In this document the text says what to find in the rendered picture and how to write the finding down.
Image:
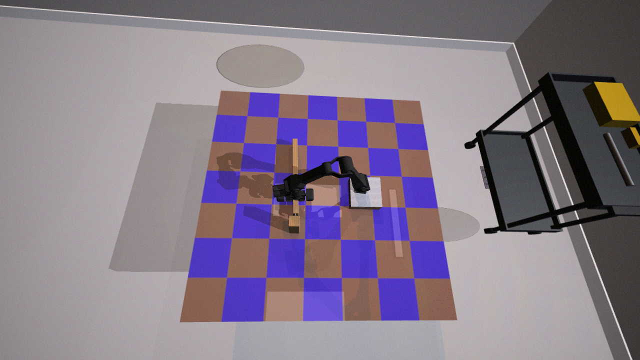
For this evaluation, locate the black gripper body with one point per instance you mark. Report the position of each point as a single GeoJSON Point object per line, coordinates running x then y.
{"type": "Point", "coordinates": [309, 196]}

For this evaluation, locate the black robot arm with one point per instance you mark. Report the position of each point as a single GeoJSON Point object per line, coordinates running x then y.
{"type": "Point", "coordinates": [294, 183]}

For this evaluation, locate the brown wooden post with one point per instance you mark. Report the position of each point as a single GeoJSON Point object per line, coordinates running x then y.
{"type": "Point", "coordinates": [294, 224]}

